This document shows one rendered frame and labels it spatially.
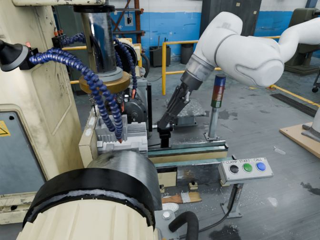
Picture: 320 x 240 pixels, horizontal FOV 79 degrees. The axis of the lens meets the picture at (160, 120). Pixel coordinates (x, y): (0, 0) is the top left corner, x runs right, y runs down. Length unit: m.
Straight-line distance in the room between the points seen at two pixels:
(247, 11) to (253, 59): 6.24
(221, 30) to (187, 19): 5.67
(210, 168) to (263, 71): 0.57
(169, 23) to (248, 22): 2.31
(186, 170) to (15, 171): 0.65
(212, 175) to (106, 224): 0.79
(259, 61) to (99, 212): 0.45
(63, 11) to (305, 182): 3.71
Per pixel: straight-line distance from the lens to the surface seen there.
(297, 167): 1.31
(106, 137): 0.81
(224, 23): 0.66
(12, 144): 0.74
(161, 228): 0.46
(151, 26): 5.97
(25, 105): 0.66
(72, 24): 3.86
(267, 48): 0.55
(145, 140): 0.79
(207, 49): 0.64
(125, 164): 0.58
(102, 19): 0.67
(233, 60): 0.56
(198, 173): 0.96
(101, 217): 0.26
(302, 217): 1.08
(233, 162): 0.76
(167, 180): 0.96
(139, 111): 1.03
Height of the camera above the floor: 1.56
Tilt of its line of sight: 31 degrees down
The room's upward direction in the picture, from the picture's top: straight up
